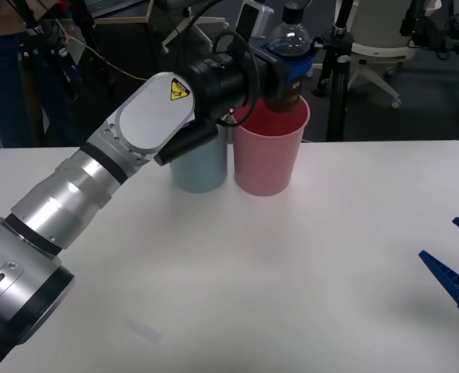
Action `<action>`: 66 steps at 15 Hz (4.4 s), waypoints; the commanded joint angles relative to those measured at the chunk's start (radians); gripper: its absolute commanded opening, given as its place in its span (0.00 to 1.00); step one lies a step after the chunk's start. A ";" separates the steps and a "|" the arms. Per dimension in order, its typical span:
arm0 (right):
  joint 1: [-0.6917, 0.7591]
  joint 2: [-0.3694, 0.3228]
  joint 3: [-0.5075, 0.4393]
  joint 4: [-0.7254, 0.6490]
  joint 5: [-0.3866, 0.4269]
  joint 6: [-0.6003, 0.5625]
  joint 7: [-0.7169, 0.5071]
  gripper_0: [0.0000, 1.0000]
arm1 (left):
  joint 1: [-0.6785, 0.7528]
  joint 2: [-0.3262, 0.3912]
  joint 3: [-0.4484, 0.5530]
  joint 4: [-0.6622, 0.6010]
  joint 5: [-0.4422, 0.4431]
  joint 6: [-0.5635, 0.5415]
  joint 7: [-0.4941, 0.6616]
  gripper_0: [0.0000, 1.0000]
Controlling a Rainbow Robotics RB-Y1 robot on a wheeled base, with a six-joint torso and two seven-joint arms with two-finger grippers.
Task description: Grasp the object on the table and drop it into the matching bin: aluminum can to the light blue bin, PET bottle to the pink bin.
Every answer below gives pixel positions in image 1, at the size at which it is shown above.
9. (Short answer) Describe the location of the dark plastic drink bottle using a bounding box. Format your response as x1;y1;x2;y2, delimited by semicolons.
266;1;313;115

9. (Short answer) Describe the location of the black tripod with blue clamp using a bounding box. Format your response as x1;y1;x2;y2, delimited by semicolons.
18;0;98;145

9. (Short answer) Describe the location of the white office chair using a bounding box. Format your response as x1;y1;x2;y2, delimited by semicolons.
311;37;417;111

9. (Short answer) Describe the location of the pink plastic bin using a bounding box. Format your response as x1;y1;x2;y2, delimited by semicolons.
231;95;311;197

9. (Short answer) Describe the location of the black equipment with cables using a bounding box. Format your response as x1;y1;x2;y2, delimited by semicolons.
397;0;459;62

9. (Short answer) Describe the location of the person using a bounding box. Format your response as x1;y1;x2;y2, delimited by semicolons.
0;0;83;149

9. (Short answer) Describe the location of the wood-edged desk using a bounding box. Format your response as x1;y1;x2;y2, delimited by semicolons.
90;0;155;26

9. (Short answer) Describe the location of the pale blue plastic bin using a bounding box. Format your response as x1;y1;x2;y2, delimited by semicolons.
169;123;229;194

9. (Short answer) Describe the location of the white office chair base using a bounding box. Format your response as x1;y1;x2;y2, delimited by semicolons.
161;17;231;54

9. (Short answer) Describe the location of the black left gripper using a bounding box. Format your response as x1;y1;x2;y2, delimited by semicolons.
252;42;315;105

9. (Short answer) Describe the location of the thin beige floor cable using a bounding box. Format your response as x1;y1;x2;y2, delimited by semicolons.
55;19;149;82

